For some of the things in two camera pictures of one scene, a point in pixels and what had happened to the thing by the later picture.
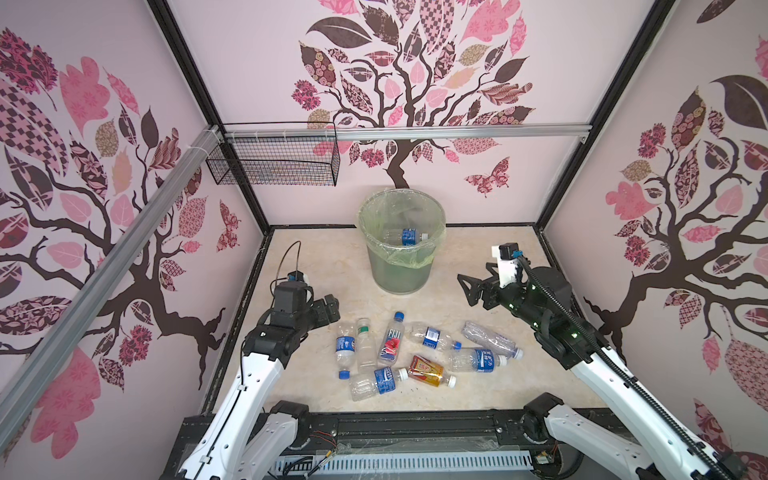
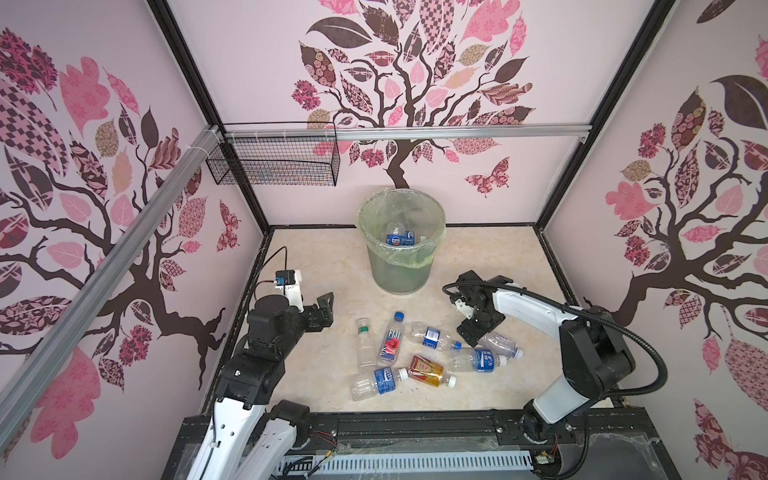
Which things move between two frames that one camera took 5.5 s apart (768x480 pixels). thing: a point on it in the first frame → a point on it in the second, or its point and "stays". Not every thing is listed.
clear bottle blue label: (431, 337) stays
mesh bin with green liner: (402, 228) stays
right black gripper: (491, 288) → (469, 333)
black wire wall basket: (279, 161) stays
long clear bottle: (492, 340) stays
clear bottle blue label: (345, 348) → (408, 238)
